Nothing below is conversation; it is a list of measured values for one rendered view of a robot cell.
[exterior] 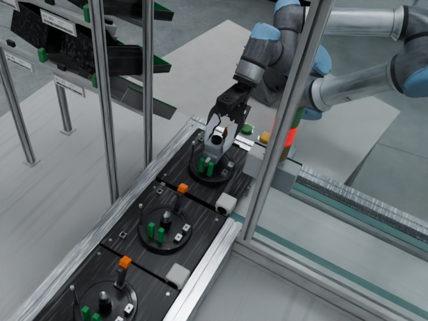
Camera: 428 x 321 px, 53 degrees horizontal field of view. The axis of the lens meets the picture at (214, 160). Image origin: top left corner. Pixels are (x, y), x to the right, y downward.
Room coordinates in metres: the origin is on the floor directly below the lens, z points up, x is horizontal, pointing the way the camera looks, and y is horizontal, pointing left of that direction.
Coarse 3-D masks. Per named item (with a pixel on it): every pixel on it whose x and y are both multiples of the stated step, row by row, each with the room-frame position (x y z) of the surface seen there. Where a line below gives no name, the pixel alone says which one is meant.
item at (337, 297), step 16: (208, 208) 0.71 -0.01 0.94; (240, 208) 0.74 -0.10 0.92; (240, 240) 0.61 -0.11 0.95; (240, 256) 0.61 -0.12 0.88; (256, 256) 0.60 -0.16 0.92; (272, 256) 0.58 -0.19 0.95; (272, 272) 0.58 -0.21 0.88; (288, 272) 0.56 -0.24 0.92; (304, 272) 0.55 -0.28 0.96; (304, 288) 0.55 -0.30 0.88; (320, 288) 0.53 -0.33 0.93; (336, 288) 0.52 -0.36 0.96; (336, 304) 0.51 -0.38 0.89; (352, 304) 0.50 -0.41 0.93; (368, 304) 0.49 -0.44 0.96; (368, 320) 0.48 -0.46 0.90; (384, 320) 0.47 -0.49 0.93; (400, 320) 0.46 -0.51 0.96
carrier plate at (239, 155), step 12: (204, 132) 0.98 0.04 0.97; (180, 156) 0.86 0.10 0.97; (240, 156) 0.90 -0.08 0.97; (168, 168) 0.80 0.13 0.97; (180, 168) 0.81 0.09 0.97; (240, 168) 0.85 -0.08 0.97; (156, 180) 0.76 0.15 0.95; (168, 180) 0.76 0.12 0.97; (180, 180) 0.77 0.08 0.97; (192, 180) 0.77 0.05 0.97; (240, 180) 0.80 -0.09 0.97; (192, 192) 0.73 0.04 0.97; (204, 192) 0.74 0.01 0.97; (216, 192) 0.74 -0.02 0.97; (228, 192) 0.75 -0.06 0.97; (240, 192) 0.76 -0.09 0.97; (204, 204) 0.71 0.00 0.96; (228, 216) 0.68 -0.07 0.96
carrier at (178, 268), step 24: (144, 192) 0.70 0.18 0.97; (168, 192) 0.72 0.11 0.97; (144, 216) 0.61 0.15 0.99; (168, 216) 0.59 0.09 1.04; (192, 216) 0.65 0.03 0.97; (216, 216) 0.67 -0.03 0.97; (120, 240) 0.54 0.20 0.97; (144, 240) 0.54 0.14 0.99; (168, 240) 0.55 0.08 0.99; (192, 240) 0.58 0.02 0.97; (144, 264) 0.49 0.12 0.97; (168, 264) 0.50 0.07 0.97; (192, 264) 0.51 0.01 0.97
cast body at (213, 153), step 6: (210, 138) 0.84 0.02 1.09; (216, 138) 0.83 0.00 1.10; (210, 144) 0.82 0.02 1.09; (216, 144) 0.82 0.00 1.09; (222, 144) 0.83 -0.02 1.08; (204, 150) 0.82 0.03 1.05; (210, 150) 0.81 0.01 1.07; (216, 150) 0.81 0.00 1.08; (204, 156) 0.81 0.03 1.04; (210, 156) 0.80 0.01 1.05; (216, 156) 0.81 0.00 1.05; (204, 162) 0.79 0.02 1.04; (216, 162) 0.80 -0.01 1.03
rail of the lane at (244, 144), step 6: (192, 120) 1.03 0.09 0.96; (198, 120) 1.04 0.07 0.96; (204, 120) 1.04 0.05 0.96; (192, 126) 1.01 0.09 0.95; (198, 126) 1.01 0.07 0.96; (204, 126) 1.01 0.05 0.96; (216, 132) 0.99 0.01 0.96; (222, 132) 1.00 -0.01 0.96; (240, 138) 0.99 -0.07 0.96; (234, 144) 0.95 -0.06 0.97; (240, 144) 0.96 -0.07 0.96; (246, 144) 0.97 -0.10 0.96; (252, 144) 0.97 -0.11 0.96; (246, 150) 0.94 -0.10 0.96
